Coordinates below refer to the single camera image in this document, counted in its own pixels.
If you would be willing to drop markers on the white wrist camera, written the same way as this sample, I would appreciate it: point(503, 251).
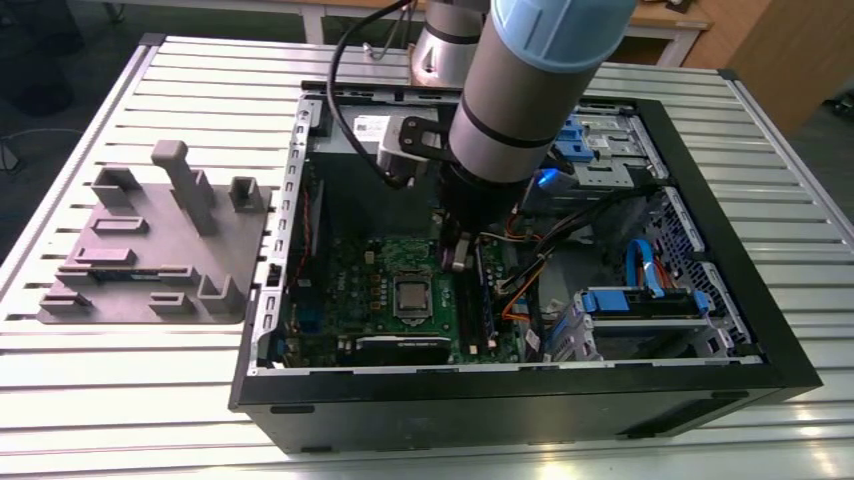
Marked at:
point(550, 177)

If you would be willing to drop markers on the black office chair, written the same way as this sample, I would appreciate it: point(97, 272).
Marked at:
point(40, 75)

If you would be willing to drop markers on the grey metal drive cage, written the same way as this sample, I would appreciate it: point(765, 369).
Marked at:
point(614, 180)

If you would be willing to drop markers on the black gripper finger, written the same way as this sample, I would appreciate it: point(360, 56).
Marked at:
point(456, 255)

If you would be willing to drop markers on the green motherboard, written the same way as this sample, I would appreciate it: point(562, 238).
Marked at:
point(354, 260)

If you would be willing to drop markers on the black table corner cap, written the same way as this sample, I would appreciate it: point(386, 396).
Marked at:
point(729, 75)
point(151, 40)

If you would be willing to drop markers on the silver CPU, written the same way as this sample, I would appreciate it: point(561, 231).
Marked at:
point(414, 295)

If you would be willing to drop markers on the black RAM slot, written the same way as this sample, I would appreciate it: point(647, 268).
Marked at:
point(471, 305)
point(463, 305)
point(482, 295)

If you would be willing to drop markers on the black PC case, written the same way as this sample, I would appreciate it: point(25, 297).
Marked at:
point(467, 415)

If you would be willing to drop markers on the black graphics card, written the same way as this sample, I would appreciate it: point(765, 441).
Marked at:
point(400, 350)

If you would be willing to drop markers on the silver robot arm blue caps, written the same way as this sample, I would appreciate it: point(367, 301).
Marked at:
point(514, 110)

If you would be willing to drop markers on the hard disk in blue carrier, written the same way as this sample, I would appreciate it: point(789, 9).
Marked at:
point(610, 302)

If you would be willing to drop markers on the grey parts rack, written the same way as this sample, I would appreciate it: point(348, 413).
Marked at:
point(167, 240)

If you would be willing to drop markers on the wooden desk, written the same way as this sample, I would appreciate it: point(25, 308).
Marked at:
point(681, 25)

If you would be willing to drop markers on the wooden cabinet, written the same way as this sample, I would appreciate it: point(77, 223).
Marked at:
point(787, 50)

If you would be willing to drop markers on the blue board connector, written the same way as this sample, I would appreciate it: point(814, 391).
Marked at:
point(308, 320)

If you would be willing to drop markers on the blue drive carrier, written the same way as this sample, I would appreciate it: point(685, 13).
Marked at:
point(579, 150)

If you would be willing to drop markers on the RAM stick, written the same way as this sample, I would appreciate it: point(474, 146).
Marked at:
point(134, 276)

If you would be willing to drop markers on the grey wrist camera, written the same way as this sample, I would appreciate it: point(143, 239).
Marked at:
point(394, 160)

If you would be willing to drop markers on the grey power supply unit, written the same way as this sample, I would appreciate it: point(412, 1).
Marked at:
point(347, 190)

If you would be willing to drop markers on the white power connector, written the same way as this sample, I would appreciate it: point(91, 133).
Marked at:
point(503, 287)

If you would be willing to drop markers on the grey metal disk bay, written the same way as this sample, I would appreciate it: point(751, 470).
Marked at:
point(667, 324)

